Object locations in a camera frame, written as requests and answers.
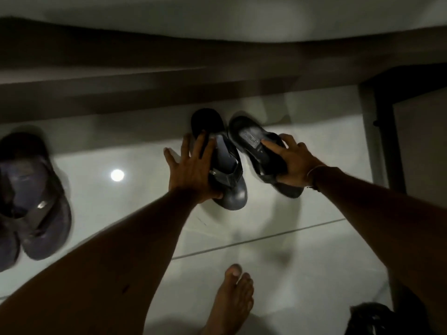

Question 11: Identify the person's left hand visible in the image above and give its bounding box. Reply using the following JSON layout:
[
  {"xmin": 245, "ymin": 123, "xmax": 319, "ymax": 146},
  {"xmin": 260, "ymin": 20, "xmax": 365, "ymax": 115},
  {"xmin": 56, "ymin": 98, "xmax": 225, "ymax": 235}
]
[{"xmin": 163, "ymin": 132, "xmax": 224, "ymax": 205}]

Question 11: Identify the person's right hand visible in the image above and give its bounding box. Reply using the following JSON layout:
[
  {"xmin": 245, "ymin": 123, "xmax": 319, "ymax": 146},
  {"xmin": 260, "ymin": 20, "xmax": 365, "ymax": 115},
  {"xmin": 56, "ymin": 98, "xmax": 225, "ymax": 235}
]
[{"xmin": 261, "ymin": 133, "xmax": 327, "ymax": 189}]

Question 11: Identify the black sandal with buckle strap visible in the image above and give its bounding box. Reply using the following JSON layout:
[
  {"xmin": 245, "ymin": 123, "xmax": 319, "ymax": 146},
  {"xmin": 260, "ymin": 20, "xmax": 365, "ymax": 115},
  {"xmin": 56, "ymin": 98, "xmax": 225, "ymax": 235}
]
[{"xmin": 190, "ymin": 108, "xmax": 248, "ymax": 211}]

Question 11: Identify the person's right forearm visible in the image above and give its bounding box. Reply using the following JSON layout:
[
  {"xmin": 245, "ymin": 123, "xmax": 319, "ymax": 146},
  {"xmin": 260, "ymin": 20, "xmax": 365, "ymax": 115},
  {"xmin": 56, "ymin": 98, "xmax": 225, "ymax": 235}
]
[{"xmin": 310, "ymin": 167, "xmax": 447, "ymax": 333}]

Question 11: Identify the person's left forearm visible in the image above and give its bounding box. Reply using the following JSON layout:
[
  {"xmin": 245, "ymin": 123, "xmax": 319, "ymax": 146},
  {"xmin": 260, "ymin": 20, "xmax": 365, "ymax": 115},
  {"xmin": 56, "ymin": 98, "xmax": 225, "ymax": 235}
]
[{"xmin": 0, "ymin": 190, "xmax": 210, "ymax": 335}]

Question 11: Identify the brown wooden shelf board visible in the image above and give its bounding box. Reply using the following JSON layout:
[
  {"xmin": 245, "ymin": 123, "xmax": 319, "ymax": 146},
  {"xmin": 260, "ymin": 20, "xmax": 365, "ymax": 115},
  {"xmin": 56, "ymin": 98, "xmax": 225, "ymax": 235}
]
[{"xmin": 0, "ymin": 17, "xmax": 447, "ymax": 124}]

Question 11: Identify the person's right foot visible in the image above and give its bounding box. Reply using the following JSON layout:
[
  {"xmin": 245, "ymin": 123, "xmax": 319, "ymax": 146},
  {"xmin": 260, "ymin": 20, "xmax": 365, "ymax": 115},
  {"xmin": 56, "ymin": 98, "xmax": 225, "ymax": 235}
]
[{"xmin": 201, "ymin": 264, "xmax": 255, "ymax": 335}]

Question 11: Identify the black shoe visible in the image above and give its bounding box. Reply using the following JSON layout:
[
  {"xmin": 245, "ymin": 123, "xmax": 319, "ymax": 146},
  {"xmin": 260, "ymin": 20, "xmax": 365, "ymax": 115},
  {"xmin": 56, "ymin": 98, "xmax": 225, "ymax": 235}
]
[{"xmin": 346, "ymin": 302, "xmax": 433, "ymax": 335}]

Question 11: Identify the white thread wrist bracelet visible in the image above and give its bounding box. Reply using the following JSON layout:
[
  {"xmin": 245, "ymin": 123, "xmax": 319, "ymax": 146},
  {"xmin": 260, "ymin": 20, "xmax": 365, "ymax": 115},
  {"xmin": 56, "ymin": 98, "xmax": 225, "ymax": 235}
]
[{"xmin": 307, "ymin": 165, "xmax": 327, "ymax": 191}]

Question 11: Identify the dark metal rack frame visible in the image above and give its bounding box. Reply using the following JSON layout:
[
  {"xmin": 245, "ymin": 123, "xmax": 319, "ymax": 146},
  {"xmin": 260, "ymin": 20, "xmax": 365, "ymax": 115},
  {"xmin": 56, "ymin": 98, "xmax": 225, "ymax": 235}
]
[{"xmin": 359, "ymin": 63, "xmax": 447, "ymax": 311}]

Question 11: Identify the dark grey strapped sandal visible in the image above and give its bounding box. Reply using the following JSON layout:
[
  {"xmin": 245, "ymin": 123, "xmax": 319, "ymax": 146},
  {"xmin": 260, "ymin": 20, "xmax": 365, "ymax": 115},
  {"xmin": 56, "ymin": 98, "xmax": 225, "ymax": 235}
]
[
  {"xmin": 0, "ymin": 131, "xmax": 72, "ymax": 261},
  {"xmin": 0, "ymin": 225, "xmax": 20, "ymax": 273}
]

